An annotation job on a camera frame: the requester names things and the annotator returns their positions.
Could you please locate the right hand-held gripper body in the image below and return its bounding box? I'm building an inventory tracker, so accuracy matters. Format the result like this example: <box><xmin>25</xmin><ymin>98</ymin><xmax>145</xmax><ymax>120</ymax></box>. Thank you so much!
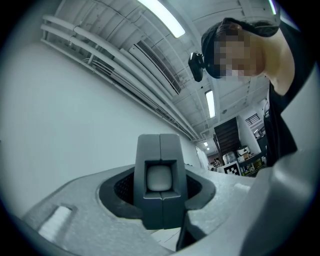
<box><xmin>223</xmin><ymin>161</ymin><xmax>241</xmax><ymax>176</ymax></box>

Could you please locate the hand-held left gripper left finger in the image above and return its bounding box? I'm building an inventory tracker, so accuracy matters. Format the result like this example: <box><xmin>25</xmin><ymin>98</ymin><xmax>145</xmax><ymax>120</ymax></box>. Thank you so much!
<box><xmin>21</xmin><ymin>164</ymin><xmax>166</xmax><ymax>256</ymax></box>

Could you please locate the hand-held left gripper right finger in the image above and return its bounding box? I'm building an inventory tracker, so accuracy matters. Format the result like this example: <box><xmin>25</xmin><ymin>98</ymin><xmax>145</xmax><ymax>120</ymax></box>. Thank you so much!
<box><xmin>176</xmin><ymin>165</ymin><xmax>256</xmax><ymax>256</ymax></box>

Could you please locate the clear water jug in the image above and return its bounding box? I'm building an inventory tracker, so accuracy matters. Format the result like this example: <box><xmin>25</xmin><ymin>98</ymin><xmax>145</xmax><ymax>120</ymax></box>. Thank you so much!
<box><xmin>222</xmin><ymin>151</ymin><xmax>238</xmax><ymax>166</ymax></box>

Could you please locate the white storage box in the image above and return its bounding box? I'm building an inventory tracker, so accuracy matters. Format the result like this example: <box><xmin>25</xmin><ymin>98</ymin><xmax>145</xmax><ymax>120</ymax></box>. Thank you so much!
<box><xmin>236</xmin><ymin>146</ymin><xmax>251</xmax><ymax>161</ymax></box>

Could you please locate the person's black shirt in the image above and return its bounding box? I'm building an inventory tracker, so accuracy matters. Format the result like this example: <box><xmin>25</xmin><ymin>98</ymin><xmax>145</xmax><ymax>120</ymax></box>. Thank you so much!
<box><xmin>264</xmin><ymin>19</ymin><xmax>318</xmax><ymax>168</ymax></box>

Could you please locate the person's head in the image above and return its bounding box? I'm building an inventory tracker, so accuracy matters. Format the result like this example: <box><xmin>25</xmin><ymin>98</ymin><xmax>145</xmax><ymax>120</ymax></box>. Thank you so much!
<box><xmin>201</xmin><ymin>17</ymin><xmax>295</xmax><ymax>96</ymax></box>

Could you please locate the white ceiling air conditioner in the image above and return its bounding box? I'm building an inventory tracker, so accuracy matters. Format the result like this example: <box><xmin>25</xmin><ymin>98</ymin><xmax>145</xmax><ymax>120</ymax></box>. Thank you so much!
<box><xmin>128</xmin><ymin>39</ymin><xmax>182</xmax><ymax>97</ymax></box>

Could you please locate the white ceiling pipe run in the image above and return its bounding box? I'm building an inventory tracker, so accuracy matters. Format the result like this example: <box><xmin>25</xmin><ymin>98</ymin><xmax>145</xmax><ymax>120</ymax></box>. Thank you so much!
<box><xmin>41</xmin><ymin>14</ymin><xmax>201</xmax><ymax>141</ymax></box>

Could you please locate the black head camera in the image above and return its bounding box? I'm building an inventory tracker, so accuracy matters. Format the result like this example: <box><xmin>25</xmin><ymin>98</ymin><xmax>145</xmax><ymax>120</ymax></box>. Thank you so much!
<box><xmin>188</xmin><ymin>51</ymin><xmax>206</xmax><ymax>83</ymax></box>

